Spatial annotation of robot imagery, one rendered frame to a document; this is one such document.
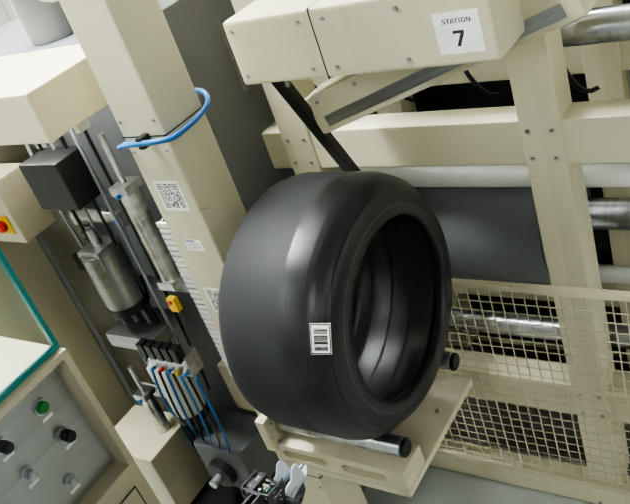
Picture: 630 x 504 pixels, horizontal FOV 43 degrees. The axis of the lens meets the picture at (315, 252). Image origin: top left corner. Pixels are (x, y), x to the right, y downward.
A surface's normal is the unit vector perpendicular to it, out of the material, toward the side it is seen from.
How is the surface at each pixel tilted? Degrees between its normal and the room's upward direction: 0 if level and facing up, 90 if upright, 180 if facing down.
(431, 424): 0
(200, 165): 90
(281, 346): 68
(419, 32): 90
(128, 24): 90
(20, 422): 90
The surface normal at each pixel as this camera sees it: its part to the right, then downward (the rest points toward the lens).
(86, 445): 0.81, 0.05
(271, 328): -0.58, 0.11
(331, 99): -0.50, 0.58
